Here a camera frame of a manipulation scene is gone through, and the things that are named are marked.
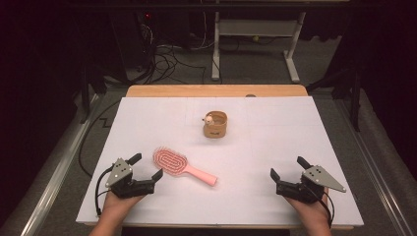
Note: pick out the metal floor rail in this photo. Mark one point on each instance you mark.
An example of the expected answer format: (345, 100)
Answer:
(377, 183)
(55, 177)

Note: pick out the person's right hand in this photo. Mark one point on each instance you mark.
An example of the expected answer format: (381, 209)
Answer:
(309, 211)

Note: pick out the black stand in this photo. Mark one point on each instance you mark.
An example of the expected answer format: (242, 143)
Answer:
(88, 95)
(352, 98)

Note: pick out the tan round holder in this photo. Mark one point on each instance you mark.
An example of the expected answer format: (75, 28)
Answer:
(216, 129)

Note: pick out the white board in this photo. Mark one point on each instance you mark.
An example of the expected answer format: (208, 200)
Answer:
(249, 154)

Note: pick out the wooden table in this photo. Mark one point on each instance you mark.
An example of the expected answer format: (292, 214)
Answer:
(196, 90)

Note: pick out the person's left hand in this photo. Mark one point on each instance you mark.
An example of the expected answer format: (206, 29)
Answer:
(118, 205)

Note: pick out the dark computer tower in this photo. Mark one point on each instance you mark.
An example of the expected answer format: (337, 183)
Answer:
(131, 42)

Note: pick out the small yellow ball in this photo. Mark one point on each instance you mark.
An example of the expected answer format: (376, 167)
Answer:
(255, 38)

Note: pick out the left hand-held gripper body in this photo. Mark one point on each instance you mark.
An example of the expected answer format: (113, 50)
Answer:
(119, 173)

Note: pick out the small animal figurine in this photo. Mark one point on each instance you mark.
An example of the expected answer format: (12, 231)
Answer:
(208, 119)

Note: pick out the white desk frame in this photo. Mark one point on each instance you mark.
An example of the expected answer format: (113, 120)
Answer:
(255, 28)

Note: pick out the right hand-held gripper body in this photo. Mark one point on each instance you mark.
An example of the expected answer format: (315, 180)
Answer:
(316, 177)

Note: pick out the pink hairbrush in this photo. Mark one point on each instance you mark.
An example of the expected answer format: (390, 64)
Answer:
(170, 162)

